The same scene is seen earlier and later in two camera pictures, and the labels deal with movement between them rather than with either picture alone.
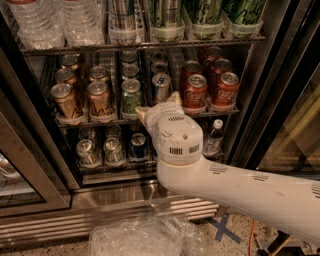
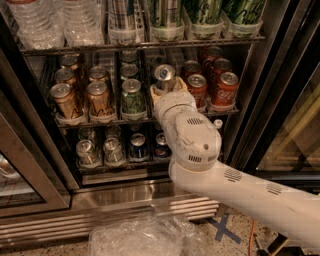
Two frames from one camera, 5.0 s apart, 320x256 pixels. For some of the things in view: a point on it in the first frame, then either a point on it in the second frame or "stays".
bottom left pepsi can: [138, 147] stays
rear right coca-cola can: [214, 52] stays
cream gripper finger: [175, 97] → [179, 84]
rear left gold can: [70, 60] stays
